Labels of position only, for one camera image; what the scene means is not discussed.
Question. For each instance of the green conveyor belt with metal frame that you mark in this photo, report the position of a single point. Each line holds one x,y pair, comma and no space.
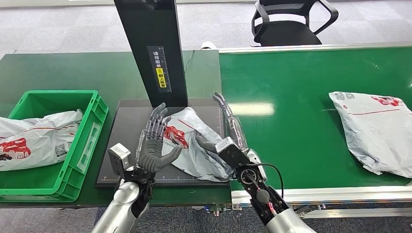
289,128

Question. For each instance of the grey package with red house print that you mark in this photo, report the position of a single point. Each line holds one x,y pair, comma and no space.
35,138

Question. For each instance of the black office chair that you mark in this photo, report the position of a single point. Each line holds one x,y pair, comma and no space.
289,33

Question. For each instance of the green plastic basket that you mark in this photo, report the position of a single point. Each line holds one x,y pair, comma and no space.
80,151

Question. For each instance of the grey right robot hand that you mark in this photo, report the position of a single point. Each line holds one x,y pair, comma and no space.
236,128

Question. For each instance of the black scale column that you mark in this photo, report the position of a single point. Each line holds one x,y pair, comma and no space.
151,32

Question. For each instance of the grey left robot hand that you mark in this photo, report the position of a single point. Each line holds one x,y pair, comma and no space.
151,157

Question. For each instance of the grey courier package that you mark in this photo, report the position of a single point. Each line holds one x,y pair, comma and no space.
196,160

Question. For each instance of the black and yellow column label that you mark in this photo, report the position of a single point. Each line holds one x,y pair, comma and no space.
160,69

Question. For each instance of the small white round object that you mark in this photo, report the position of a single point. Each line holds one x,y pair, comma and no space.
208,46

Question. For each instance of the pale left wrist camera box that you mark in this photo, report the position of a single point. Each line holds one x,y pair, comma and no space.
119,159

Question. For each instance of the black weighing platform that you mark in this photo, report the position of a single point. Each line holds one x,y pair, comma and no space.
128,128

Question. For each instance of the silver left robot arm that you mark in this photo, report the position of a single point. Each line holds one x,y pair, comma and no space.
122,205

